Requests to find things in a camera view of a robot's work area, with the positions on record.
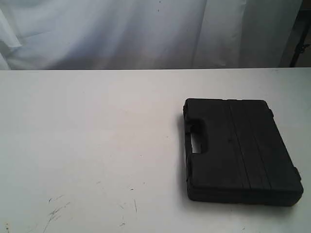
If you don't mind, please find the black plastic tool case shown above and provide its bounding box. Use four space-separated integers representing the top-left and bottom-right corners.
183 98 304 206

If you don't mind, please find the white backdrop curtain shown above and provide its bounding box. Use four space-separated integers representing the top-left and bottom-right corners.
0 0 302 70

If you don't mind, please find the black tripod stand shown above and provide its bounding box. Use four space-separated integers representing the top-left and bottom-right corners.
290 21 311 67

